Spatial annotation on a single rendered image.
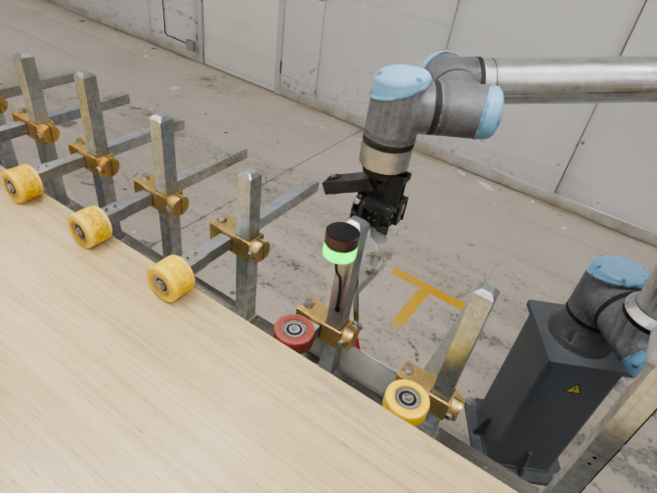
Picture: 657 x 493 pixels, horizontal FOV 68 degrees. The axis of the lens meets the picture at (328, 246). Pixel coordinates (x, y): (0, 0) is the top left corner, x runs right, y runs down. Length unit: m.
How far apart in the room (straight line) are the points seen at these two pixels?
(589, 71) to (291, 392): 0.80
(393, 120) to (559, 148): 2.76
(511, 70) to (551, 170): 2.60
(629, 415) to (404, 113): 0.57
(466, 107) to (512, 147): 2.76
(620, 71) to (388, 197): 0.49
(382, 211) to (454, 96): 0.23
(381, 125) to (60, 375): 0.67
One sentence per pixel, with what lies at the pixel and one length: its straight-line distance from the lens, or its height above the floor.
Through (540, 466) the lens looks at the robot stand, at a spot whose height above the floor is 0.05.
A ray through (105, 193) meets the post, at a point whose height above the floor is 0.86.
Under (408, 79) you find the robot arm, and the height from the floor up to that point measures 1.38.
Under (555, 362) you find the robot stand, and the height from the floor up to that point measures 0.60.
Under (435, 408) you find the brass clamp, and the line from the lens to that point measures 1.02.
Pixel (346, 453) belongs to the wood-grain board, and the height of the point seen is 0.90.
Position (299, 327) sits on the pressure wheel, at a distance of 0.98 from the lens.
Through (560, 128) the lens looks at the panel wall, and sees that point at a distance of 3.50.
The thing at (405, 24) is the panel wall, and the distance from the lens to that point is 3.72.
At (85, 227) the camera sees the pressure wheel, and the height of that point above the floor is 0.97.
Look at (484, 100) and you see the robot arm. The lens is 0.86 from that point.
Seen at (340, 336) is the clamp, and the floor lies 0.86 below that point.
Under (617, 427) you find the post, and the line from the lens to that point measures 0.92.
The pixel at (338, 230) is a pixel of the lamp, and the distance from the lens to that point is 0.84.
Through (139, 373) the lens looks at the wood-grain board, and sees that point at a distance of 0.93.
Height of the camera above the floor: 1.62
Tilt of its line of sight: 38 degrees down
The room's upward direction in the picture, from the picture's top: 9 degrees clockwise
